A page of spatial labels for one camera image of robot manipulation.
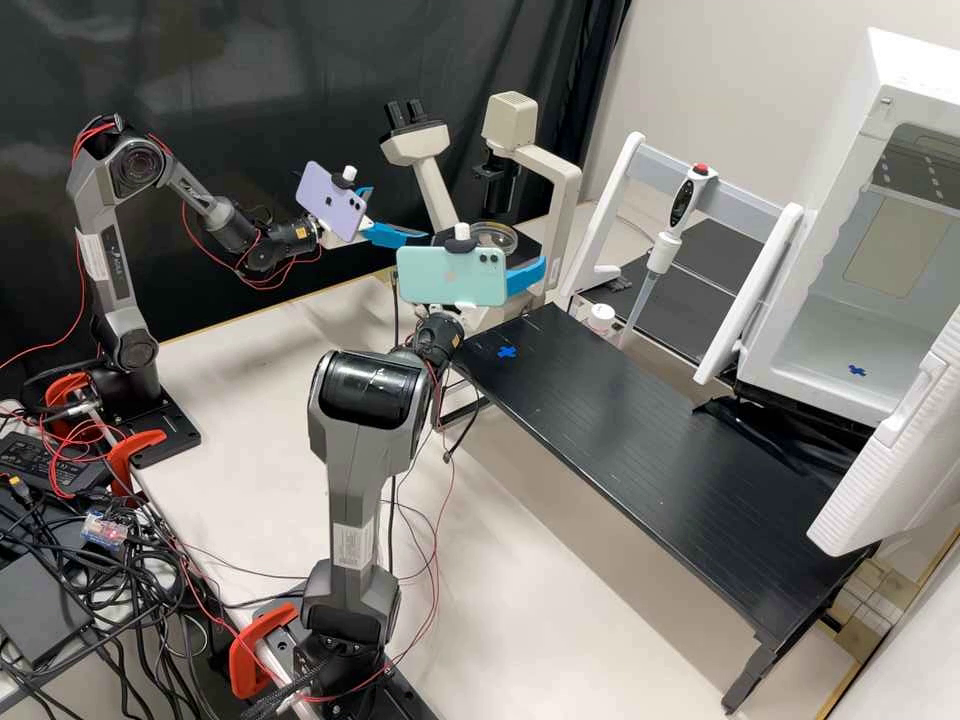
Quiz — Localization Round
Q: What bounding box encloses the black platform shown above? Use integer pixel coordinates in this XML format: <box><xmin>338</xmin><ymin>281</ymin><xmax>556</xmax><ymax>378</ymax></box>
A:
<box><xmin>599</xmin><ymin>217</ymin><xmax>789</xmax><ymax>365</ymax></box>
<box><xmin>449</xmin><ymin>303</ymin><xmax>879</xmax><ymax>714</ymax></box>

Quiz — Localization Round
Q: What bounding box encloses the cream microscope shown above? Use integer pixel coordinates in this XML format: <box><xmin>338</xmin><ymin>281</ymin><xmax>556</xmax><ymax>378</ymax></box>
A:
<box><xmin>378</xmin><ymin>91</ymin><xmax>585</xmax><ymax>316</ymax></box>

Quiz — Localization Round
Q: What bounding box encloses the black power adapter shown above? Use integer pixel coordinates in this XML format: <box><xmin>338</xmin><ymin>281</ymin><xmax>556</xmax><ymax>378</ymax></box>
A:
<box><xmin>0</xmin><ymin>433</ymin><xmax>110</xmax><ymax>498</ymax></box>

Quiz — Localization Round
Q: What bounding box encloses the white pipette stand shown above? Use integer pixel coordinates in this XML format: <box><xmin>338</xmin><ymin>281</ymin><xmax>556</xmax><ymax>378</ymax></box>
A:
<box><xmin>558</xmin><ymin>131</ymin><xmax>805</xmax><ymax>388</ymax></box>

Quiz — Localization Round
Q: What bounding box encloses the left wrist camera phone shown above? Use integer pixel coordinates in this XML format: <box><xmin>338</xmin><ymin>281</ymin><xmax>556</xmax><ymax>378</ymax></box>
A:
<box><xmin>294</xmin><ymin>161</ymin><xmax>374</xmax><ymax>245</ymax></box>

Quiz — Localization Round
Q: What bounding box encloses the white incubator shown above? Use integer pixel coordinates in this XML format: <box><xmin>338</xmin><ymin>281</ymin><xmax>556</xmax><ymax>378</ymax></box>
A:
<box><xmin>738</xmin><ymin>26</ymin><xmax>960</xmax><ymax>430</ymax></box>

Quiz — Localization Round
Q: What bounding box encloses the wrist camera phone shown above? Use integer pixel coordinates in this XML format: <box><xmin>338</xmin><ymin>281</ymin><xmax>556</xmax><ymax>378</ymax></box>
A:
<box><xmin>395</xmin><ymin>222</ymin><xmax>511</xmax><ymax>313</ymax></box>
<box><xmin>294</xmin><ymin>161</ymin><xmax>374</xmax><ymax>245</ymax></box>

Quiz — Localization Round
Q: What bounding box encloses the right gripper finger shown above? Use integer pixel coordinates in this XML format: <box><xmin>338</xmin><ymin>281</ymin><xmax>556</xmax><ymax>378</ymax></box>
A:
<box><xmin>506</xmin><ymin>254</ymin><xmax>547</xmax><ymax>298</ymax></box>

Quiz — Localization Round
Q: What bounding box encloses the right wrist camera phone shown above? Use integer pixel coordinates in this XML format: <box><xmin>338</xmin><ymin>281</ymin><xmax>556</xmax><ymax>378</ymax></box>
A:
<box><xmin>395</xmin><ymin>222</ymin><xmax>511</xmax><ymax>313</ymax></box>

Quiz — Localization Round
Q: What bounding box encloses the red clamp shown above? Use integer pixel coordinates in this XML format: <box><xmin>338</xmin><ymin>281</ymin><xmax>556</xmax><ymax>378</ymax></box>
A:
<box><xmin>108</xmin><ymin>428</ymin><xmax>168</xmax><ymax>498</ymax></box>
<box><xmin>228</xmin><ymin>603</ymin><xmax>301</xmax><ymax>700</ymax></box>
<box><xmin>44</xmin><ymin>372</ymin><xmax>93</xmax><ymax>411</ymax></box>

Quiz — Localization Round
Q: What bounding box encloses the incubator door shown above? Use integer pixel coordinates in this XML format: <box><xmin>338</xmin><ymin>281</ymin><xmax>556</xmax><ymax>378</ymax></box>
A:
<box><xmin>806</xmin><ymin>307</ymin><xmax>960</xmax><ymax>558</ymax></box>

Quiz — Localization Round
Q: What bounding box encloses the black flat box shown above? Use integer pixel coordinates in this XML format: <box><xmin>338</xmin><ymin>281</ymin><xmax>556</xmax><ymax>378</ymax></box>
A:
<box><xmin>0</xmin><ymin>554</ymin><xmax>95</xmax><ymax>670</ymax></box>

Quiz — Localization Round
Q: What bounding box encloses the small circuit board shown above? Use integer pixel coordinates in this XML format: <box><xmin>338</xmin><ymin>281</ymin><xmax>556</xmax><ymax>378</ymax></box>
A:
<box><xmin>80</xmin><ymin>509</ymin><xmax>130</xmax><ymax>544</ymax></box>

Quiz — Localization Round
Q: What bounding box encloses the pipette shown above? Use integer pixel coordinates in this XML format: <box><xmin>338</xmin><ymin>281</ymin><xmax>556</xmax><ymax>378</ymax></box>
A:
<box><xmin>618</xmin><ymin>161</ymin><xmax>720</xmax><ymax>350</ymax></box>

